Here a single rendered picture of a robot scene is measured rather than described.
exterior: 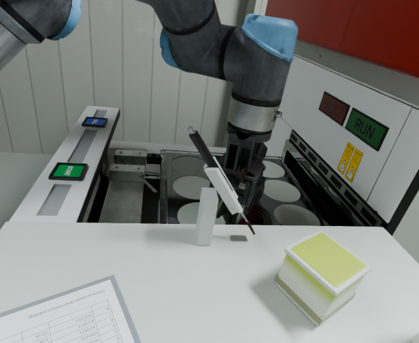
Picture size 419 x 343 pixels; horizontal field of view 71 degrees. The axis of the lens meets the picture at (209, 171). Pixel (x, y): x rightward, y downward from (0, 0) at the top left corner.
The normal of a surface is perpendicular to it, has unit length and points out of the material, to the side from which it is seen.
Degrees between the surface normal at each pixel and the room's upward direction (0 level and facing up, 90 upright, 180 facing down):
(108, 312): 0
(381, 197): 90
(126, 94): 90
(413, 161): 90
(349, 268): 0
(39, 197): 0
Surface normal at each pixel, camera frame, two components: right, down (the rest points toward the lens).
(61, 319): 0.14, -0.86
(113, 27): 0.15, 0.51
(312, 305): -0.81, 0.18
